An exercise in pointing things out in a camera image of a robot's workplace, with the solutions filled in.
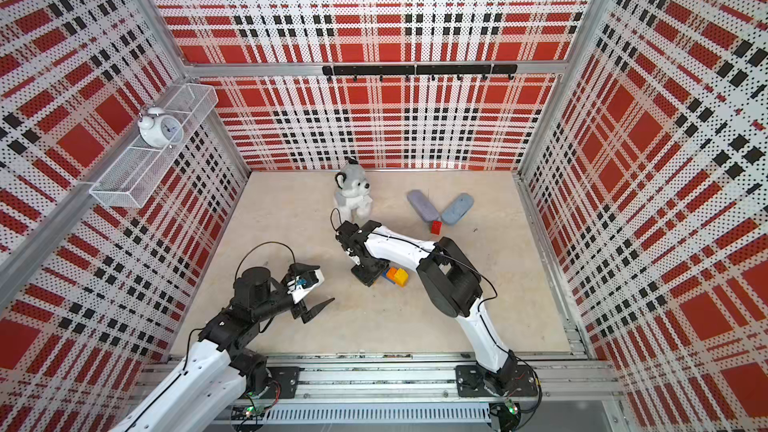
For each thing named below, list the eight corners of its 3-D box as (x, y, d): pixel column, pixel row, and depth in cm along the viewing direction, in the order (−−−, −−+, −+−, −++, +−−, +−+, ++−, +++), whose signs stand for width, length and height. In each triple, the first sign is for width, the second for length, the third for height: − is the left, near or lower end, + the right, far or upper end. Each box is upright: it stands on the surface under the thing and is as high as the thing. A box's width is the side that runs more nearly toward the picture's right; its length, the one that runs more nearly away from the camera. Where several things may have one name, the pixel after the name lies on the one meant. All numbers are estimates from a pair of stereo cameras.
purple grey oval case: (427, 224, 107) (427, 220, 105) (406, 195, 116) (406, 191, 114) (439, 218, 108) (440, 214, 107) (418, 190, 117) (418, 186, 115)
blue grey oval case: (438, 217, 109) (439, 213, 106) (461, 195, 116) (462, 190, 113) (453, 227, 106) (454, 223, 103) (476, 203, 113) (477, 199, 110)
